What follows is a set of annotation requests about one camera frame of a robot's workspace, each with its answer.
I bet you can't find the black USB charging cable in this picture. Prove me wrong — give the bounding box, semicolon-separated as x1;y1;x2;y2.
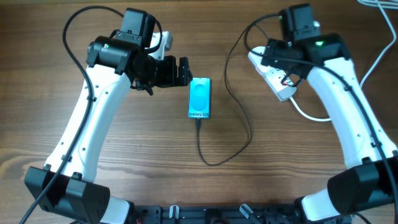
195;15;280;167

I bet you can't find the white power strip cord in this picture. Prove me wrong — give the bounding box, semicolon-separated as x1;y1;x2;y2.
289;0;398;123

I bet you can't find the smartphone with cyan screen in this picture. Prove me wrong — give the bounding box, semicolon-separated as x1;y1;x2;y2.
188;78;211;119

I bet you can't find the white power strip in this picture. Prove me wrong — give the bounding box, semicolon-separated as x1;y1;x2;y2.
248;52;297;101

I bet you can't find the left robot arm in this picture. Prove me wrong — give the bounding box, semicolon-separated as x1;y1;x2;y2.
24;8;193;223

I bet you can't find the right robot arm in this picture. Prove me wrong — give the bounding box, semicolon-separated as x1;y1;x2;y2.
262;4;397;222

